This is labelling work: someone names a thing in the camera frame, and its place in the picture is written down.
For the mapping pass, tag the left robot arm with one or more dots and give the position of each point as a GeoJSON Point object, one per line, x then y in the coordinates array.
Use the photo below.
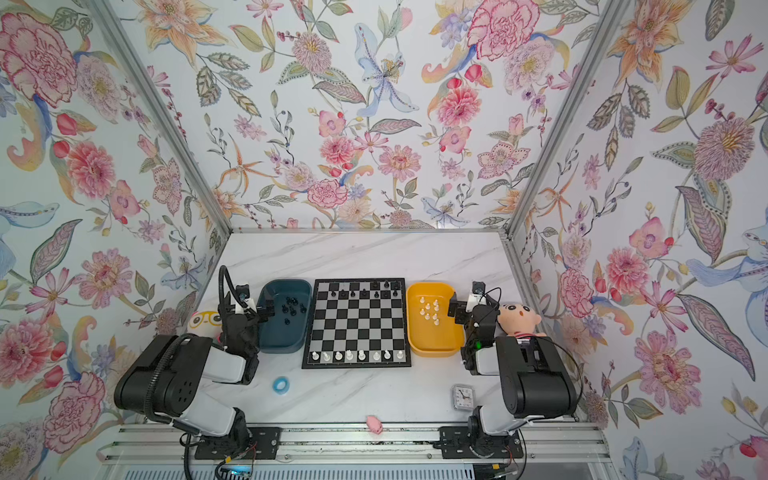
{"type": "Point", "coordinates": [163, 382]}

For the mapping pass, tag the yellow white plush toy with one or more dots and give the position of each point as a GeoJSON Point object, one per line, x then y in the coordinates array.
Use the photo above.
{"type": "Point", "coordinates": [205, 324]}

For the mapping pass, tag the yellow plastic tray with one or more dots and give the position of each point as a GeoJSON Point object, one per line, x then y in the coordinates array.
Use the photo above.
{"type": "Point", "coordinates": [431, 332]}

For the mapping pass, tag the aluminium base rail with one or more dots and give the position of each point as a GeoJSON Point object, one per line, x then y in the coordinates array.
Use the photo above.
{"type": "Point", "coordinates": [423, 443]}

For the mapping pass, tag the small white clock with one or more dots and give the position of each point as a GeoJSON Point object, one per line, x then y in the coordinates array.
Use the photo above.
{"type": "Point", "coordinates": [463, 397]}

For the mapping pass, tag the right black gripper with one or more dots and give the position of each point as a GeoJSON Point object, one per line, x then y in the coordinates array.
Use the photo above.
{"type": "Point", "coordinates": [459, 308]}

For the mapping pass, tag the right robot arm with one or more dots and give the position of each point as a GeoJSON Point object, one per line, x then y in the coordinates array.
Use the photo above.
{"type": "Point", "coordinates": [545, 385]}

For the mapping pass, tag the black white chessboard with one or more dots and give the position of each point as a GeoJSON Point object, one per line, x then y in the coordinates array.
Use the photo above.
{"type": "Point", "coordinates": [357, 323]}

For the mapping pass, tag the teal plastic tray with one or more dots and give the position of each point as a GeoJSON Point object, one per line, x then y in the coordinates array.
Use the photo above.
{"type": "Point", "coordinates": [288, 304]}

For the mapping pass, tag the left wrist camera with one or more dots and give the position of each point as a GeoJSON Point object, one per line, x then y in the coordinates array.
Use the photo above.
{"type": "Point", "coordinates": [242, 295]}

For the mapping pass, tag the pink plush doll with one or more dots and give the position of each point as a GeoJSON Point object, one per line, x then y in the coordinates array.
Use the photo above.
{"type": "Point", "coordinates": [519, 320]}

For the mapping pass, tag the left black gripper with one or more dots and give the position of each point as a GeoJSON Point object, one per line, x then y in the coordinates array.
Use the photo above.
{"type": "Point", "coordinates": [255, 312]}

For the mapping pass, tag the pink eraser toy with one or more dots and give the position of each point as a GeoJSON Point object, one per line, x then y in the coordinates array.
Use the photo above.
{"type": "Point", "coordinates": [374, 425]}

